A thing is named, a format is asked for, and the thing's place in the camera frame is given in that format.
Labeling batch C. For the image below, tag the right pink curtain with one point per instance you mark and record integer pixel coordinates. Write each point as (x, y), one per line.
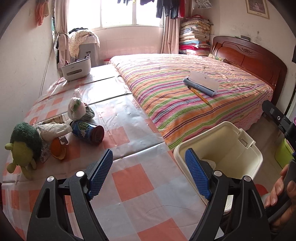
(170, 42)

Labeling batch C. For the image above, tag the green plastic bin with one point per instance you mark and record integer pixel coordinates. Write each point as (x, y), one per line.
(284, 153)

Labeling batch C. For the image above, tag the blue cylindrical can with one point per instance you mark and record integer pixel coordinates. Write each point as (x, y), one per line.
(87, 132)

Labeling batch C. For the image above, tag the white desk organizer box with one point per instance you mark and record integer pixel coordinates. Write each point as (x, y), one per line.
(77, 70)

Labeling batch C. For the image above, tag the hanging clothes row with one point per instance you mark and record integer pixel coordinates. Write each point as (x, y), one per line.
(172, 8)

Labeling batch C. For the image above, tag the striped bed cover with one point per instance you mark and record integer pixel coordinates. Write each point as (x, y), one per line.
(156, 81)

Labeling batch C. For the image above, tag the wooden headboard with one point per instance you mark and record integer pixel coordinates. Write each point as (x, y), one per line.
(253, 59)

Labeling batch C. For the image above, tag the orange cloth on wall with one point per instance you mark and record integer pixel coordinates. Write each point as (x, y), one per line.
(41, 11)

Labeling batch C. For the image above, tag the pink curtain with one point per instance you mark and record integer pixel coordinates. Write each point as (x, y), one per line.
(61, 10)
(170, 42)

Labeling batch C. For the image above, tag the floral cloth on cabinet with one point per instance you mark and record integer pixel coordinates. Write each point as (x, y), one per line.
(81, 37)

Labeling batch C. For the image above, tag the white knotted plastic bag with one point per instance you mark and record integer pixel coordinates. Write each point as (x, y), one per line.
(50, 131)

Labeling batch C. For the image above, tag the green wrapper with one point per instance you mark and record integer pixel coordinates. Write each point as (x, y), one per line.
(89, 115)

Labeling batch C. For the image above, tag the cream plastic trash bin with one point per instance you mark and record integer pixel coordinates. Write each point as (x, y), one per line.
(229, 149)

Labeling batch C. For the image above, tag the left pink curtain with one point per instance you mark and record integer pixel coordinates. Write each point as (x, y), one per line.
(61, 10)

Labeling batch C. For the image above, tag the checkered plastic tablecloth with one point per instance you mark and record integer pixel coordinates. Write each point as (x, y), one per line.
(145, 195)

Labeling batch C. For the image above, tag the green plush turtle toy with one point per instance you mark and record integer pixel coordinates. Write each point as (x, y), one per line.
(26, 147)

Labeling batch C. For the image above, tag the yellow pencil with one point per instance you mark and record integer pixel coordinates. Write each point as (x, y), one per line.
(199, 95)

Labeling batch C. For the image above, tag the stack of folded quilts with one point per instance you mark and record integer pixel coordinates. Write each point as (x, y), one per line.
(194, 36)

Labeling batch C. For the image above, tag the framed picture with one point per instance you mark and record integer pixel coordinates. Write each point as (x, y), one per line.
(258, 8)

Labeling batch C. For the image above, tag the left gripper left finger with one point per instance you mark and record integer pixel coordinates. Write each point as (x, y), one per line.
(49, 219)

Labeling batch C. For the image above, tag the orange peel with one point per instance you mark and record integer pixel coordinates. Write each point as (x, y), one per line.
(58, 150)

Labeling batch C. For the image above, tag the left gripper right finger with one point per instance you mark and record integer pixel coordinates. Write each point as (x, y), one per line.
(247, 219)

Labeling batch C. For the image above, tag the white green plastic bag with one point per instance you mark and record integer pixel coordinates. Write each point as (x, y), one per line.
(76, 107)

